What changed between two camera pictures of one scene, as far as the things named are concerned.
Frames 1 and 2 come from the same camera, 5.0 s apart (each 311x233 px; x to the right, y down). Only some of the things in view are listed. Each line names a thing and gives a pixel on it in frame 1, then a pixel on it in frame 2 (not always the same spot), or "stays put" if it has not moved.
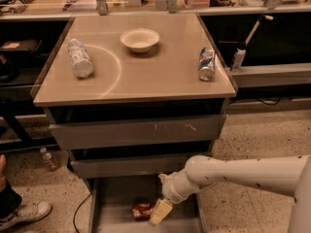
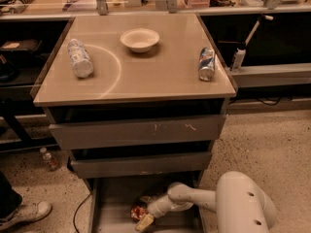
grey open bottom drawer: x=112 y=200 stays put
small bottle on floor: x=49 y=160 stays put
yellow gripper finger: x=160 y=212 -> x=146 y=220
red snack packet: x=143 y=211 stays put
